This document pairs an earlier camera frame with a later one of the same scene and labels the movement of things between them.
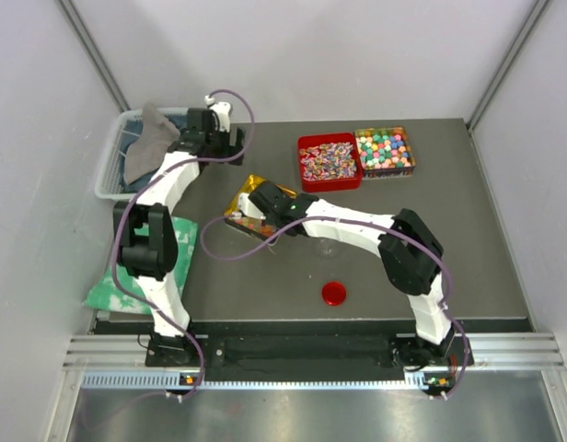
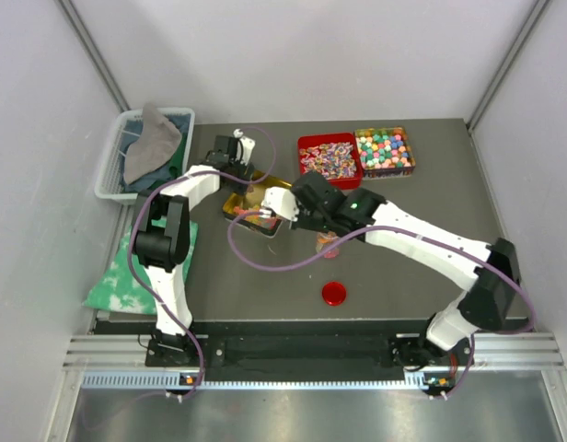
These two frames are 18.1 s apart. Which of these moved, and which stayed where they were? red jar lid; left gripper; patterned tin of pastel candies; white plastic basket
Moved: left gripper
Stayed: white plastic basket; red jar lid; patterned tin of pastel candies
